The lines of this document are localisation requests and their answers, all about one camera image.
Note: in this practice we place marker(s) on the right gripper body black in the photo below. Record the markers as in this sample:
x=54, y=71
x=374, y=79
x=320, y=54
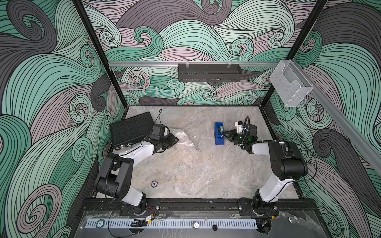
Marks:
x=238, y=138

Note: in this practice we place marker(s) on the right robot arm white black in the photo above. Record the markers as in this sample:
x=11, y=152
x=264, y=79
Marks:
x=286, y=162

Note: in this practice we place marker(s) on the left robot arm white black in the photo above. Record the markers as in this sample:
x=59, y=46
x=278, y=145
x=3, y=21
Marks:
x=115, y=176

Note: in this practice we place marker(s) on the black wall tray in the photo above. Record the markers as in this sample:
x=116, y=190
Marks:
x=209, y=72

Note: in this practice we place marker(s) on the blue box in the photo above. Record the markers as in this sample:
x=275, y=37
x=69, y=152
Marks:
x=219, y=134

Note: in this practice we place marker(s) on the black ribbed case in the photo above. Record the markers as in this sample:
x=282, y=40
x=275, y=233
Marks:
x=131, y=130

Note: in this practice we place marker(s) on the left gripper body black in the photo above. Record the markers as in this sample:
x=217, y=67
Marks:
x=165, y=143

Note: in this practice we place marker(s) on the white slotted cable duct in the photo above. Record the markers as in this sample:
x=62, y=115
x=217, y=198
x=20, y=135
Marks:
x=174, y=224

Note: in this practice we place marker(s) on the clear acrylic wall holder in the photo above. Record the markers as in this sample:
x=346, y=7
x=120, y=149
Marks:
x=290, y=82

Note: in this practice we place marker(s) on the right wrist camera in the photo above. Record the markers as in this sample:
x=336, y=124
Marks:
x=241, y=130

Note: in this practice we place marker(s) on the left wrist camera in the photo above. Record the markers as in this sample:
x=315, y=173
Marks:
x=158, y=132

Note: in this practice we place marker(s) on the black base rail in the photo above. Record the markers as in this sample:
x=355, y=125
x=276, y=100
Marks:
x=240, y=206

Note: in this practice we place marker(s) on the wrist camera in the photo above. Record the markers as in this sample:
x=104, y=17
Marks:
x=241, y=130
x=158, y=132

